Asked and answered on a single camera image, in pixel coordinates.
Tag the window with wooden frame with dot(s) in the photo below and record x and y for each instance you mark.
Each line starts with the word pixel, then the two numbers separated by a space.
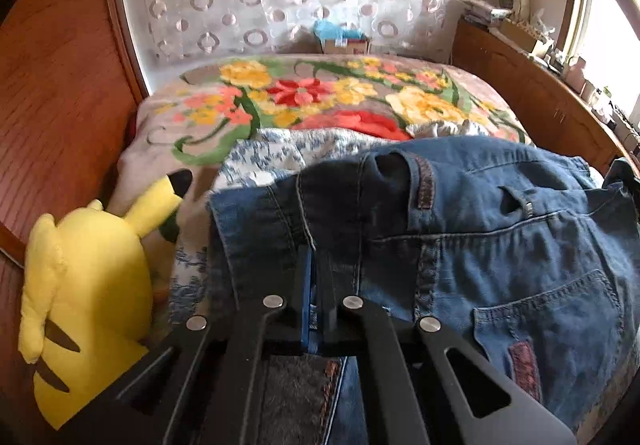
pixel 600 34

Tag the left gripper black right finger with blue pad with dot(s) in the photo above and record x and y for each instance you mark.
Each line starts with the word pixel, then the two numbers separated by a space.
pixel 422 383

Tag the cardboard box with blue cloth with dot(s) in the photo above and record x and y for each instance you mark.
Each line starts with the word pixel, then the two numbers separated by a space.
pixel 334 39

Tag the blue denim jeans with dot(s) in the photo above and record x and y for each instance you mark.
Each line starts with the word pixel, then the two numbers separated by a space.
pixel 528 258

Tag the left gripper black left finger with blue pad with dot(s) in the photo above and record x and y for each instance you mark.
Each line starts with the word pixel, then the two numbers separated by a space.
pixel 204 383

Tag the long wooden sideboard cabinet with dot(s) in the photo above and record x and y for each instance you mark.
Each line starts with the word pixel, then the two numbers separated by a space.
pixel 552 115

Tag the yellow Pikachu plush toy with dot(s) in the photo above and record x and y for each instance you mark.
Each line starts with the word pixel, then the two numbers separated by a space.
pixel 87 297

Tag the colourful floral blanket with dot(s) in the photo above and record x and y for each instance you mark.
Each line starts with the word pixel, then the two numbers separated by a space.
pixel 193 121

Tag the blue white floral bedsheet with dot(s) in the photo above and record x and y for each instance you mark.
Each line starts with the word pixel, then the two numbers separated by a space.
pixel 215 267

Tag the cardboard box on sideboard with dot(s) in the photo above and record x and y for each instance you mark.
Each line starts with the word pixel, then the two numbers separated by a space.
pixel 526 37

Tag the stack of papers on sideboard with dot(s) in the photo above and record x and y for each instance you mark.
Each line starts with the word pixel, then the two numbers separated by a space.
pixel 482 13

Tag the wooden headboard panel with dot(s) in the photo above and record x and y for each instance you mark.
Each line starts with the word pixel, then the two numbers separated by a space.
pixel 69 91

